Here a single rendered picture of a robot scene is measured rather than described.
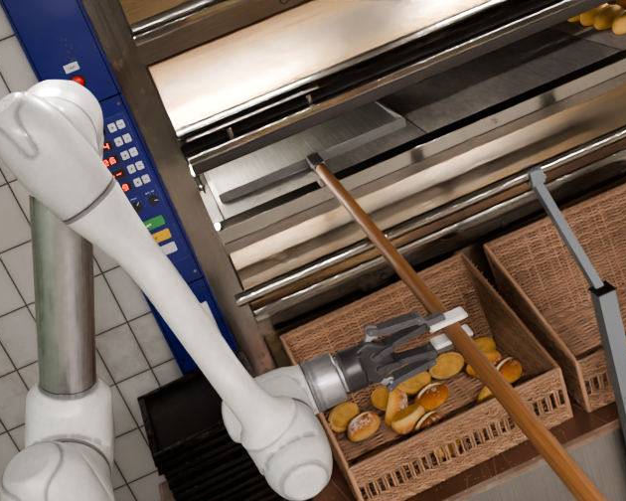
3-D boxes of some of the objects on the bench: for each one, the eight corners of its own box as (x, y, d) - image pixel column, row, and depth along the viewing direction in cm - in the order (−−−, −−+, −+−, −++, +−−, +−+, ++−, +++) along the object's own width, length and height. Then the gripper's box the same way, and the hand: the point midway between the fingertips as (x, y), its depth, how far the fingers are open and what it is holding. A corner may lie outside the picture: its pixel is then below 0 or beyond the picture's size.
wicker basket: (502, 325, 258) (478, 244, 246) (678, 248, 262) (662, 163, 250) (587, 417, 214) (562, 322, 203) (796, 322, 218) (785, 225, 207)
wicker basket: (308, 415, 252) (274, 334, 240) (488, 330, 259) (463, 248, 247) (365, 523, 209) (327, 431, 197) (578, 417, 215) (554, 323, 203)
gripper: (320, 326, 155) (447, 272, 156) (349, 399, 162) (470, 347, 163) (331, 347, 148) (463, 290, 150) (360, 421, 155) (486, 367, 157)
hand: (448, 327), depth 156 cm, fingers closed on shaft, 3 cm apart
